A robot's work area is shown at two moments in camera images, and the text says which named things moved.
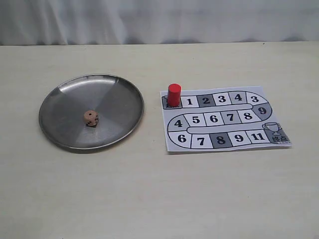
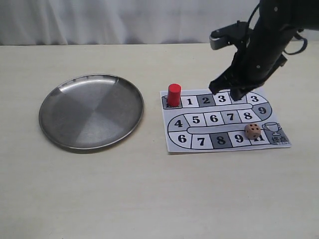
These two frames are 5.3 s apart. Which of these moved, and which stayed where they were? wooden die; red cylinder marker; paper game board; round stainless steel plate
Moved: wooden die
Stayed: paper game board; round stainless steel plate; red cylinder marker
